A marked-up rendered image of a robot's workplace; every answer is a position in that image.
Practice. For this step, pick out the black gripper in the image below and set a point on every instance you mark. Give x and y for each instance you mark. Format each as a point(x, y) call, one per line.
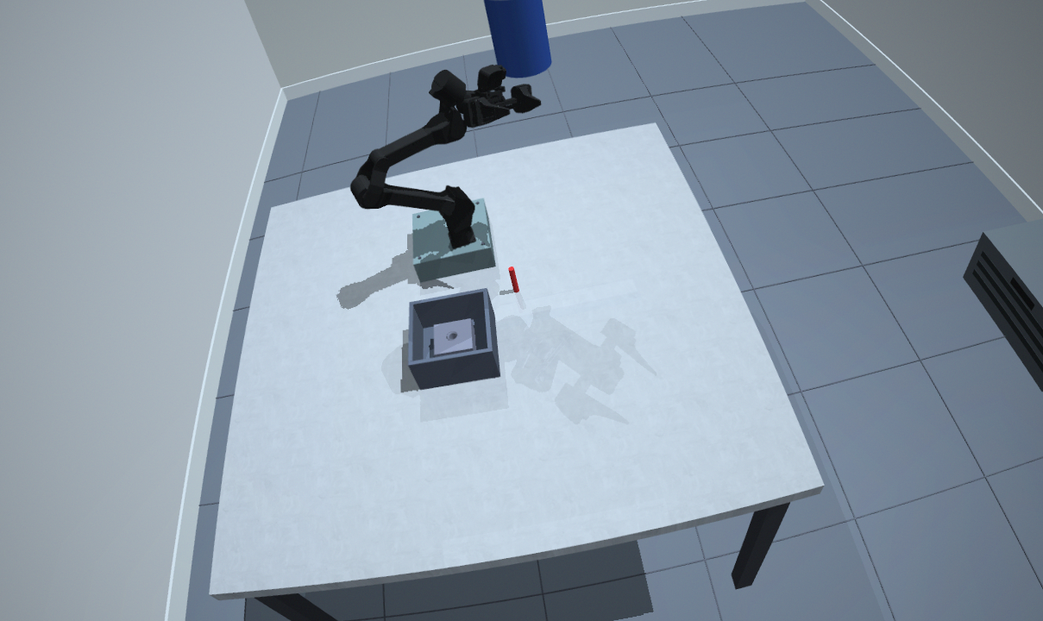
point(479, 111)

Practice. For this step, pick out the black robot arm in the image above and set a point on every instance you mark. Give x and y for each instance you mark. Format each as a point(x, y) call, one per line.
point(369, 187)

